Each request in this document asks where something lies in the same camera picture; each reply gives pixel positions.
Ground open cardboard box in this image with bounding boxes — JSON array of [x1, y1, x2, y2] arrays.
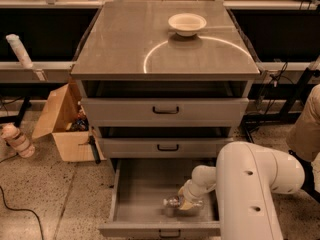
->
[[32, 84, 103, 163]]

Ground striped cylinder on floor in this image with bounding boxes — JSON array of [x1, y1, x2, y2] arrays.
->
[[1, 124, 35, 158]]

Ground white cylindrical tube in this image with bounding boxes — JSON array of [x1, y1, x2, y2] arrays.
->
[[6, 34, 33, 68]]

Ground person leg tan trousers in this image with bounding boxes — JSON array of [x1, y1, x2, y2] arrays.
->
[[286, 85, 320, 162]]

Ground clear plastic water bottle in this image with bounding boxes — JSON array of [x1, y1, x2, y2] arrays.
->
[[163, 195, 204, 217]]

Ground black shoe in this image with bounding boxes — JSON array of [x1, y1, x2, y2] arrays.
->
[[289, 150, 320, 203]]

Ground white paper bowl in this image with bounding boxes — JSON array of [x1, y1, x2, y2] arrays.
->
[[168, 13, 207, 37]]

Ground grey middle drawer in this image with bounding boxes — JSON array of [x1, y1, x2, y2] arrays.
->
[[98, 138, 233, 158]]

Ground grey metal drawer cabinet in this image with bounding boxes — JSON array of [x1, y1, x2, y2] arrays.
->
[[69, 0, 261, 172]]

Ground grey top drawer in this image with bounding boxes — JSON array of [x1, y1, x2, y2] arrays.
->
[[81, 98, 249, 127]]

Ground black floor cable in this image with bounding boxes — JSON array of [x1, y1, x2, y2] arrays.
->
[[0, 185, 45, 240]]

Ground grey open bottom drawer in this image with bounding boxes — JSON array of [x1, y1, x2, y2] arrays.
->
[[99, 158, 220, 240]]

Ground black stand with cables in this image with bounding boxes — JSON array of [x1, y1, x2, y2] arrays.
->
[[241, 61, 320, 143]]

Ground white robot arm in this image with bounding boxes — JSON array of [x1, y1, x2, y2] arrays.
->
[[178, 141, 305, 240]]

